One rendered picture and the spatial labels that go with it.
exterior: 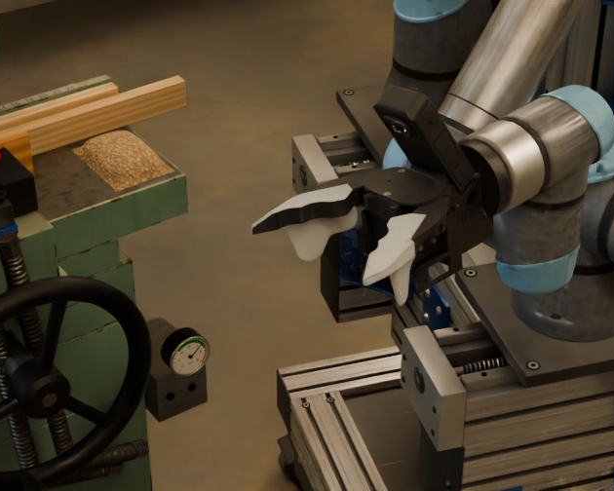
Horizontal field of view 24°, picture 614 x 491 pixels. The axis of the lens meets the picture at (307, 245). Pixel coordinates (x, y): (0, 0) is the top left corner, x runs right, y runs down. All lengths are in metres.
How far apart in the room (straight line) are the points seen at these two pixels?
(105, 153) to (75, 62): 2.26
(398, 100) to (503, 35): 0.29
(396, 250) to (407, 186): 0.10
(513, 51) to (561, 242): 0.20
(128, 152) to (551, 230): 0.71
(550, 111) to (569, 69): 0.54
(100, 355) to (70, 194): 0.24
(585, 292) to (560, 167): 0.44
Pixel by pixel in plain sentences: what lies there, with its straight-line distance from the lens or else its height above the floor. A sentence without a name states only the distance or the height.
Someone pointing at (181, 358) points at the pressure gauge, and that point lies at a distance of 1.91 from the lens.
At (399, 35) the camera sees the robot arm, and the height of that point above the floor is 0.96.
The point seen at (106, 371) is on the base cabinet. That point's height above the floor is 0.64.
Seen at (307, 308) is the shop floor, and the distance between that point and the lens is 3.09.
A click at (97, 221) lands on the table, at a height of 0.88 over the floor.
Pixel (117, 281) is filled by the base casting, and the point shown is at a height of 0.78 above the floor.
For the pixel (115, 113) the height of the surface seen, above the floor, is 0.92.
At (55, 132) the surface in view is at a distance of 1.91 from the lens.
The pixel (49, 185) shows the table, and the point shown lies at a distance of 1.84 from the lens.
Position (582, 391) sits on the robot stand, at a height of 0.74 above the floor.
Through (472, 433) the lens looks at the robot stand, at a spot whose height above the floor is 0.70.
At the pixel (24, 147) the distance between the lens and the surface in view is 1.81.
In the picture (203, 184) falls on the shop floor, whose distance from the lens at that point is 3.51.
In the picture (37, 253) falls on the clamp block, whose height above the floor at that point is 0.93.
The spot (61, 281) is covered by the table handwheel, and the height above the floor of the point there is 0.95.
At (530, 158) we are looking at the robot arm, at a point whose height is 1.24.
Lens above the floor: 1.87
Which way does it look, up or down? 35 degrees down
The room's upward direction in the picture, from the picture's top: straight up
